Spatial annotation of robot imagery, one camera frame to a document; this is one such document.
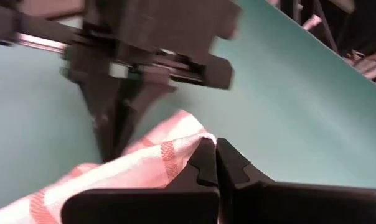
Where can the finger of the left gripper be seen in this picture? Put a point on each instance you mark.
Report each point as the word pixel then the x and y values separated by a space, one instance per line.
pixel 144 93
pixel 104 102

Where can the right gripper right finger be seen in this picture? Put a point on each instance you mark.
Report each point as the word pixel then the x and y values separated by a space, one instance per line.
pixel 269 205

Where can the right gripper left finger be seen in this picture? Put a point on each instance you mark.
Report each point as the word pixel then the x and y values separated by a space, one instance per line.
pixel 175 205

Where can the white red-checked towel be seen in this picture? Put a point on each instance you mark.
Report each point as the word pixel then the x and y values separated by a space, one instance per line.
pixel 129 168

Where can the green table mat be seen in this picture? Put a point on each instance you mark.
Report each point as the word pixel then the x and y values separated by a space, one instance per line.
pixel 284 109

